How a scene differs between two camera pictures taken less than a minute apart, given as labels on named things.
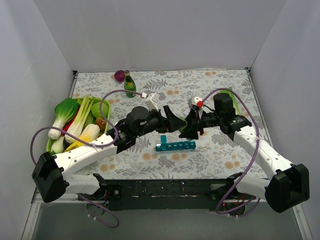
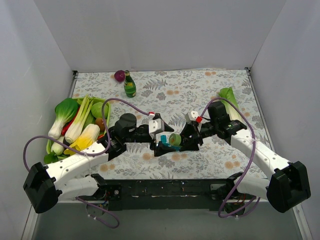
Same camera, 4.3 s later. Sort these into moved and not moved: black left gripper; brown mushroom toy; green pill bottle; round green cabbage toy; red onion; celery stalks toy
Moved: green pill bottle; black left gripper
Not moved: brown mushroom toy; red onion; round green cabbage toy; celery stalks toy
